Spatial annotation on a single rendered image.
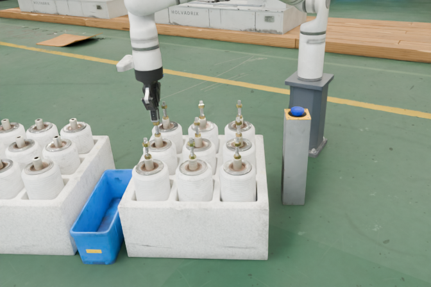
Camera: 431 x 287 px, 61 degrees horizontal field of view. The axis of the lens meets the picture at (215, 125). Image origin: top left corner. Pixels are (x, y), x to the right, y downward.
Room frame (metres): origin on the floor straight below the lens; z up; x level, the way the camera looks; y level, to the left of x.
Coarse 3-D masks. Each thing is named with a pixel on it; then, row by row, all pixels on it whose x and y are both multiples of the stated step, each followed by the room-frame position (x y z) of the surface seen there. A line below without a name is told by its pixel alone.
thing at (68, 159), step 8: (72, 144) 0.98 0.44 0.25; (48, 152) 0.94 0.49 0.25; (56, 152) 0.94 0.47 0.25; (64, 152) 0.94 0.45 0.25; (72, 152) 0.96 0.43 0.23; (56, 160) 0.93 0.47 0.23; (64, 160) 0.94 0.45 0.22; (72, 160) 0.95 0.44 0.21; (64, 168) 0.93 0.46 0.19; (72, 168) 0.95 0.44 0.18
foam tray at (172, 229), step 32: (256, 160) 0.95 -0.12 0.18; (128, 192) 0.82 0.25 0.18; (256, 192) 0.85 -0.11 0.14; (128, 224) 0.76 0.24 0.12; (160, 224) 0.75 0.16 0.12; (192, 224) 0.74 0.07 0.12; (224, 224) 0.73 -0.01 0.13; (256, 224) 0.72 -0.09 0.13; (128, 256) 0.76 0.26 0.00; (160, 256) 0.75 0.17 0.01; (192, 256) 0.74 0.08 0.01; (224, 256) 0.73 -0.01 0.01; (256, 256) 0.72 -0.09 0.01
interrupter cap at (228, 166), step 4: (232, 160) 0.84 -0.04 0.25; (244, 160) 0.83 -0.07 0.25; (224, 164) 0.82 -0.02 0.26; (228, 164) 0.82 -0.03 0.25; (232, 164) 0.82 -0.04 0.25; (244, 164) 0.82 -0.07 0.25; (248, 164) 0.82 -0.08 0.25; (224, 168) 0.80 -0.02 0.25; (228, 168) 0.80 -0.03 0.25; (232, 168) 0.80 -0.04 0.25; (244, 168) 0.80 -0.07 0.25; (248, 168) 0.79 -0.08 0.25; (228, 172) 0.78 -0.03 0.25; (232, 172) 0.78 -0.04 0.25; (236, 172) 0.78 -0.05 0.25; (240, 172) 0.78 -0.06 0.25; (244, 172) 0.78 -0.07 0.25; (248, 172) 0.78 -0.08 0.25
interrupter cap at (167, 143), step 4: (152, 140) 0.97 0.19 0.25; (164, 140) 0.97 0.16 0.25; (168, 140) 0.97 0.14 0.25; (152, 144) 0.95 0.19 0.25; (164, 144) 0.95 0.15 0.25; (168, 144) 0.94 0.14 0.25; (152, 148) 0.93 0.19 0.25; (156, 148) 0.93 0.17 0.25; (160, 148) 0.92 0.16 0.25; (164, 148) 0.92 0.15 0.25; (168, 148) 0.92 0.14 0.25
